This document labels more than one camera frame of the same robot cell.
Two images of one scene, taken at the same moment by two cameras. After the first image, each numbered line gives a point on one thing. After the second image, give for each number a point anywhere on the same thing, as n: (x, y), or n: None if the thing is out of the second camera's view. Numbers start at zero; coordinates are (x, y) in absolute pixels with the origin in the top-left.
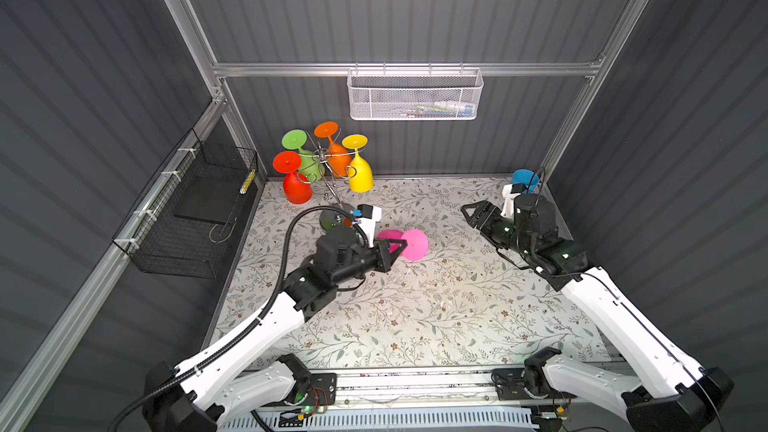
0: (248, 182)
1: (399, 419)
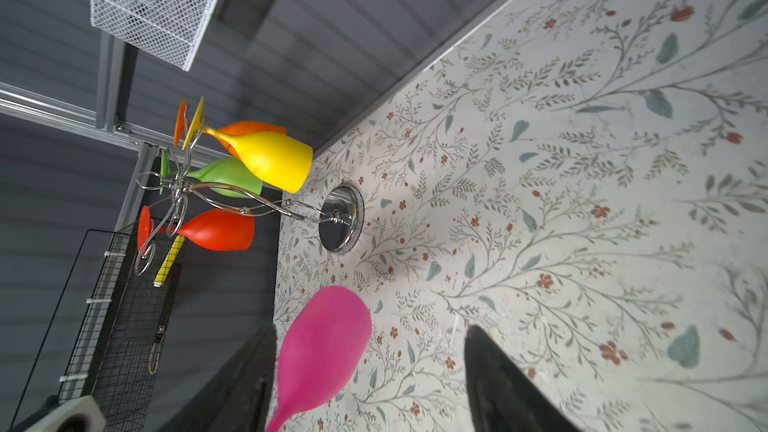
0: (169, 261)
1: None
